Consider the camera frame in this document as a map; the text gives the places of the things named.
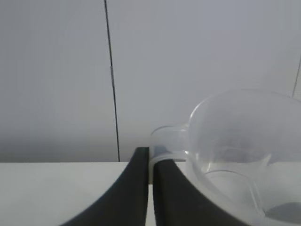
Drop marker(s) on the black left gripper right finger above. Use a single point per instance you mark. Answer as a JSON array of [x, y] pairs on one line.
[[178, 204]]

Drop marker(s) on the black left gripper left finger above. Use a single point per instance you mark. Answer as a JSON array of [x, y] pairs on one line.
[[127, 195]]

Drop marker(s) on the clear plastic measuring cup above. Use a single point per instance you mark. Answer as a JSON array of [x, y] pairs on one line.
[[235, 131]]

